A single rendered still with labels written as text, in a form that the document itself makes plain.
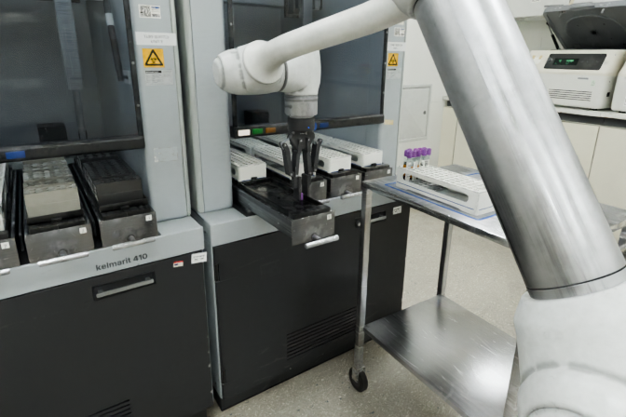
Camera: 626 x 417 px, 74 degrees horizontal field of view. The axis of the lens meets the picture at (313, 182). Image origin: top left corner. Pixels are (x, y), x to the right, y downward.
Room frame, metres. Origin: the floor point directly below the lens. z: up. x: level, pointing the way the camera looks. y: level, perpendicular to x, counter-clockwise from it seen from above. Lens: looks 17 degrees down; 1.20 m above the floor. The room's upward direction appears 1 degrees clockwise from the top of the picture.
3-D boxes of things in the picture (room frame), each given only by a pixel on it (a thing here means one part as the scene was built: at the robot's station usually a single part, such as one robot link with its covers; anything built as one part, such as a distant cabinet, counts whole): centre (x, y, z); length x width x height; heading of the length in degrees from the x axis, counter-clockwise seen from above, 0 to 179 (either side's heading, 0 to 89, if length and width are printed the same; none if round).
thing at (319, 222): (1.26, 0.18, 0.78); 0.73 x 0.14 x 0.09; 34
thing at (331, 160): (1.53, -0.01, 0.83); 0.30 x 0.10 x 0.06; 34
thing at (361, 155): (1.61, -0.14, 0.83); 0.30 x 0.10 x 0.06; 34
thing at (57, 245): (1.15, 0.77, 0.78); 0.73 x 0.14 x 0.09; 34
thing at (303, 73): (1.13, 0.05, 1.18); 0.13 x 0.11 x 0.16; 126
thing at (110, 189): (1.05, 0.52, 0.85); 0.12 x 0.02 x 0.06; 125
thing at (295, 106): (1.13, 0.03, 1.07); 0.09 x 0.09 x 0.06
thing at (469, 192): (1.13, -0.38, 0.85); 0.30 x 0.10 x 0.06; 32
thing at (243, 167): (1.41, 0.28, 0.83); 0.30 x 0.10 x 0.06; 34
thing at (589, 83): (2.92, -1.84, 1.22); 0.62 x 0.56 x 0.64; 122
